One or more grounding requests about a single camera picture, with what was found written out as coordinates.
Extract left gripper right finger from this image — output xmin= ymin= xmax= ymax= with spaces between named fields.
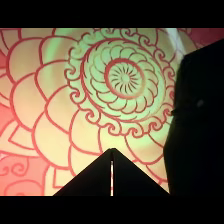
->
xmin=111 ymin=148 xmax=171 ymax=197

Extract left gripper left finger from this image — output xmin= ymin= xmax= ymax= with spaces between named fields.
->
xmin=53 ymin=148 xmax=113 ymax=197

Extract dark green trousers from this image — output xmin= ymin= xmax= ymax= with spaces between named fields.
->
xmin=162 ymin=39 xmax=224 ymax=197

